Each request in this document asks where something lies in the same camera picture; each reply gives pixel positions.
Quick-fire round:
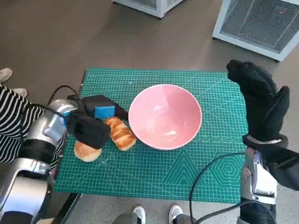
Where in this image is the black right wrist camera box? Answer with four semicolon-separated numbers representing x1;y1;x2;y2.
263;146;299;194

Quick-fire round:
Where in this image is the beige shoe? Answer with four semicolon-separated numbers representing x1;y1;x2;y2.
10;88;27;98
0;67;13;82

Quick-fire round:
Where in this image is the black left hand blue tape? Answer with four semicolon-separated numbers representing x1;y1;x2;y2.
80;94;129;122

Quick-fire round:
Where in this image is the green cutting mat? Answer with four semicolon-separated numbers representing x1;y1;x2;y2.
54;67;249;203

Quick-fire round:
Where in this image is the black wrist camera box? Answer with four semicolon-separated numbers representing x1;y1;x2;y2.
67;116;111;150
263;146;299;194

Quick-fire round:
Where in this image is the grey leg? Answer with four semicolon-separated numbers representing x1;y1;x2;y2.
113;212;138;224
175;214;197;224

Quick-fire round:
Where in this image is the black cable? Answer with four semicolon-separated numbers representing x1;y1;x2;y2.
48;85;79;108
197;201;245;224
189;152;247;224
44;104;71;119

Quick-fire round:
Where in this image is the person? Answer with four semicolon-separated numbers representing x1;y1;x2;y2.
0;84;67;178

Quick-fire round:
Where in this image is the large white mesh cabinet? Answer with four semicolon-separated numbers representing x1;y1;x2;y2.
212;0;299;63

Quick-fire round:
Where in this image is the round bread bun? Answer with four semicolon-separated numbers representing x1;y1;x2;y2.
74;140;102;162

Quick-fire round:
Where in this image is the pink bowl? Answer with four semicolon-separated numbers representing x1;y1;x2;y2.
128;84;203;151

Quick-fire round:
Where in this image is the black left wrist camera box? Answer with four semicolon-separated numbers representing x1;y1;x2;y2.
67;116;111;150

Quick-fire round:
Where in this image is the braided bread loaf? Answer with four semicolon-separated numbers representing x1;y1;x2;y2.
104;117;137;151

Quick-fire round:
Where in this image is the white shoe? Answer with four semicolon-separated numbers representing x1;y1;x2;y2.
132;205;147;224
169;204;184;224

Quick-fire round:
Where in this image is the black knitted gloved right hand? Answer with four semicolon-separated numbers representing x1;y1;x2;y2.
226;59;291;143

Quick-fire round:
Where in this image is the small white mesh cabinet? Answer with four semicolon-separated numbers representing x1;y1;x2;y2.
112;0;184;19

